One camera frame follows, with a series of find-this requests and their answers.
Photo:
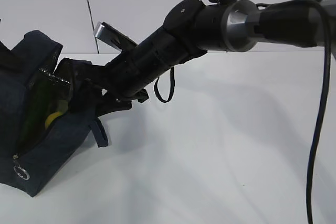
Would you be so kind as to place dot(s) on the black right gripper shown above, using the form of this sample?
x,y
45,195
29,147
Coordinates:
x,y
130,72

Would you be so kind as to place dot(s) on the yellow lemon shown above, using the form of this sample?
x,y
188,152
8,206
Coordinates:
x,y
50,118

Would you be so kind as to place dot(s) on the green cucumber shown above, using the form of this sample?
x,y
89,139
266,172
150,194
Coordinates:
x,y
46,97

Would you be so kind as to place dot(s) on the dark navy fabric lunch bag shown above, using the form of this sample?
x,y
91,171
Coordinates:
x,y
30,167

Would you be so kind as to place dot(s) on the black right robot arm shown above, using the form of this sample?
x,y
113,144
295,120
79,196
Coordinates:
x,y
191,30

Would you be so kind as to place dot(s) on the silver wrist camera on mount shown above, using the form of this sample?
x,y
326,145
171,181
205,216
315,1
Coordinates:
x,y
112,37

